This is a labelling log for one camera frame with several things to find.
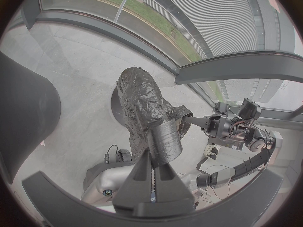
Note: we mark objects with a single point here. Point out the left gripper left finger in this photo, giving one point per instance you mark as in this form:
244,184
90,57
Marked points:
135,185

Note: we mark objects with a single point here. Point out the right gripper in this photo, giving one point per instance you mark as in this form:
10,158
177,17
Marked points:
217,126

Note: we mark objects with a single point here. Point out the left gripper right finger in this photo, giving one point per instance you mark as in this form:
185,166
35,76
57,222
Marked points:
172,188

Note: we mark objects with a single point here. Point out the black plastic bag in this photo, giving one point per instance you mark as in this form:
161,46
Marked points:
142,98

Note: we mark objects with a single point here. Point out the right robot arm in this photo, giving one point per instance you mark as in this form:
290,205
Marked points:
253,161

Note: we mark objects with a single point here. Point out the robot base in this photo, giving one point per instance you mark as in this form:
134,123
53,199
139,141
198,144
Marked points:
104,181

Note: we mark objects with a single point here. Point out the white trash bin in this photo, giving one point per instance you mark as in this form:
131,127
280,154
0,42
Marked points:
115,110

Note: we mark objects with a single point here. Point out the white perforated object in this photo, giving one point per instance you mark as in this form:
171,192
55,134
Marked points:
209,150

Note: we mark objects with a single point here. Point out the window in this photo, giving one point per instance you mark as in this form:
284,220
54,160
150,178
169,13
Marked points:
213,20

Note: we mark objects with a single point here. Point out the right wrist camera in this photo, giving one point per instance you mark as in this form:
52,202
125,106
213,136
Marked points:
221,109

